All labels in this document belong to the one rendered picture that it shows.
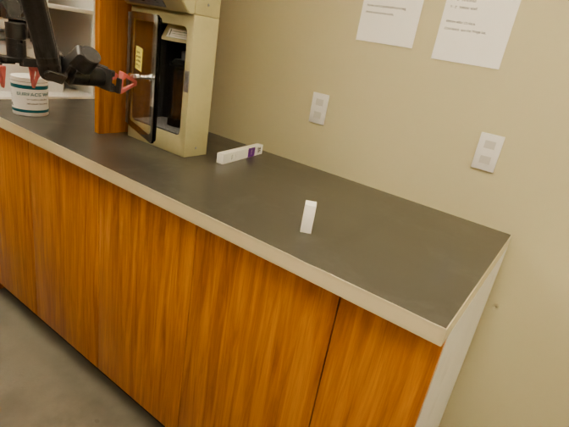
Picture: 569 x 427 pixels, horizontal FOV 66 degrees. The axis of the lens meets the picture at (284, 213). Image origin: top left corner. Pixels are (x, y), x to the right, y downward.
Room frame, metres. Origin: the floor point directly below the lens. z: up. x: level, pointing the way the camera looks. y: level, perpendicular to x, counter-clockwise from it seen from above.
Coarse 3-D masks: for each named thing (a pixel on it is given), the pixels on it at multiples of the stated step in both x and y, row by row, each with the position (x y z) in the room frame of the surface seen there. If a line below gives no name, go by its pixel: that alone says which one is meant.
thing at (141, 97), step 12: (132, 12) 1.63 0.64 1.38; (132, 24) 1.63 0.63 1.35; (144, 24) 1.52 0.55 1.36; (156, 24) 1.43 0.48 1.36; (132, 36) 1.63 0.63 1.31; (144, 36) 1.52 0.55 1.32; (156, 36) 1.43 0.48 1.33; (132, 48) 1.62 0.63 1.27; (144, 48) 1.52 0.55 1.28; (156, 48) 1.42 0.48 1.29; (132, 60) 1.62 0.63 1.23; (144, 60) 1.51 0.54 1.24; (156, 60) 1.42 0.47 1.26; (132, 72) 1.62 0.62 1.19; (144, 72) 1.51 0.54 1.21; (156, 72) 1.42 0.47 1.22; (144, 84) 1.50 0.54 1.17; (156, 84) 1.42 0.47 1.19; (132, 96) 1.61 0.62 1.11; (144, 96) 1.50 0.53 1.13; (156, 96) 1.42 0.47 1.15; (132, 108) 1.60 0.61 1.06; (144, 108) 1.49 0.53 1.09; (132, 120) 1.60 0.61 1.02; (144, 120) 1.49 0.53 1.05; (144, 132) 1.48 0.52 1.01
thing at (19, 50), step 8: (8, 40) 1.44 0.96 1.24; (16, 40) 1.45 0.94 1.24; (24, 40) 1.50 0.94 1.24; (8, 48) 1.45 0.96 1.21; (16, 48) 1.45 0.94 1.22; (24, 48) 1.47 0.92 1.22; (0, 56) 1.43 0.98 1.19; (8, 56) 1.45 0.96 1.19; (16, 56) 1.45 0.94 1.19; (24, 56) 1.47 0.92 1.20
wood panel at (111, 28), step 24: (96, 0) 1.64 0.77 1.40; (120, 0) 1.70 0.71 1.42; (96, 24) 1.64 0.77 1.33; (120, 24) 1.70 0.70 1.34; (96, 48) 1.64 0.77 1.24; (120, 48) 1.70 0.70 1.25; (96, 96) 1.64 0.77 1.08; (120, 96) 1.70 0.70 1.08; (96, 120) 1.64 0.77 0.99; (120, 120) 1.71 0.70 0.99
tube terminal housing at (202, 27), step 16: (208, 0) 1.55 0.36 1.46; (160, 16) 1.59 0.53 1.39; (176, 16) 1.55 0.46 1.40; (192, 16) 1.51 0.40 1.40; (208, 16) 1.56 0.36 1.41; (192, 32) 1.51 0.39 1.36; (208, 32) 1.56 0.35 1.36; (192, 48) 1.51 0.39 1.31; (208, 48) 1.57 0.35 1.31; (192, 64) 1.51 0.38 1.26; (208, 64) 1.57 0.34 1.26; (192, 80) 1.52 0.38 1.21; (208, 80) 1.58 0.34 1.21; (192, 96) 1.52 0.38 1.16; (208, 96) 1.59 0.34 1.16; (192, 112) 1.53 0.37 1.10; (208, 112) 1.59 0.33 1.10; (128, 128) 1.68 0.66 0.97; (192, 128) 1.53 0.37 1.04; (160, 144) 1.57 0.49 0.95; (176, 144) 1.53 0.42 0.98; (192, 144) 1.54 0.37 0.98
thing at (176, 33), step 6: (168, 24) 1.63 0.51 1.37; (168, 30) 1.60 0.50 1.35; (174, 30) 1.59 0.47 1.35; (180, 30) 1.59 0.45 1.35; (186, 30) 1.60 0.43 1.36; (162, 36) 1.62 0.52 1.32; (168, 36) 1.59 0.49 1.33; (174, 36) 1.58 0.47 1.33; (180, 36) 1.58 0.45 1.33; (186, 36) 1.59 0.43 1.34; (180, 42) 1.58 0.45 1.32
